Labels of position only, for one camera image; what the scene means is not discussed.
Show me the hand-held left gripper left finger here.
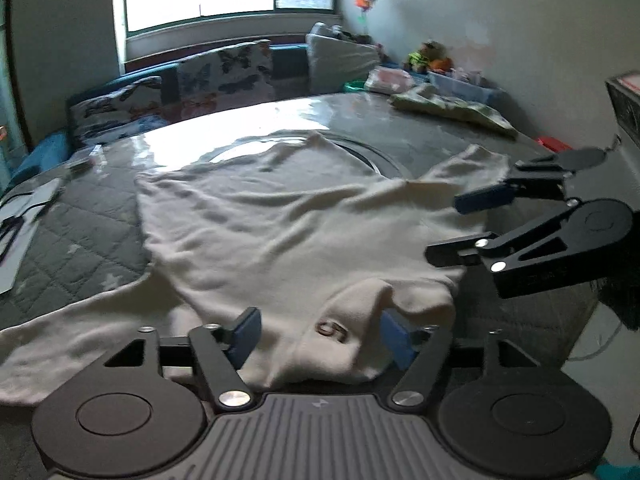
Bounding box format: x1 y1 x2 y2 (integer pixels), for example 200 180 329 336
102 306 263 413

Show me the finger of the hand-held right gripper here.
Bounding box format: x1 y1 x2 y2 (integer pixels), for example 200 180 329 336
425 200 601 301
454 156 576 214

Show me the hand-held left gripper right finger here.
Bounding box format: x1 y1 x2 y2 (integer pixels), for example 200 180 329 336
379 309 543 413

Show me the cream white sweater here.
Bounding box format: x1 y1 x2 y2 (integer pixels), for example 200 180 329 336
0 132 511 408

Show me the red box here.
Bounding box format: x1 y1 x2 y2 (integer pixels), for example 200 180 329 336
537 135 573 153

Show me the green printed cloth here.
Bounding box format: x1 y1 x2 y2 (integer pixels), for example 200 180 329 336
390 84 521 140

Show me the clear blue storage box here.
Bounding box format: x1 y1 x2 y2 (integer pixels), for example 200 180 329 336
427 67 506 106

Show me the grey ventilated box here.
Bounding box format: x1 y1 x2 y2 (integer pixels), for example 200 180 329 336
605 71 640 142

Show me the pink cloth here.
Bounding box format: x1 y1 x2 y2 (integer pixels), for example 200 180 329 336
365 67 416 95

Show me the stuffed toy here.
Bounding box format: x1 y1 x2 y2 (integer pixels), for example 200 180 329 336
402 40 456 73

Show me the grey quilted table cover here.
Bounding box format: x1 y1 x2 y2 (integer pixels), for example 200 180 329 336
0 92 601 480

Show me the grey cushion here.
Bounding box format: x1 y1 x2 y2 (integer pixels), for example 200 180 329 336
305 22 383 95

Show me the clear plastic box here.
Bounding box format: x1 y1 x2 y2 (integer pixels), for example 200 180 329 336
65 144 108 173

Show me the butterfly print cushion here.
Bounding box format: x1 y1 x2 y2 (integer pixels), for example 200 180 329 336
176 40 275 121
67 76 166 148

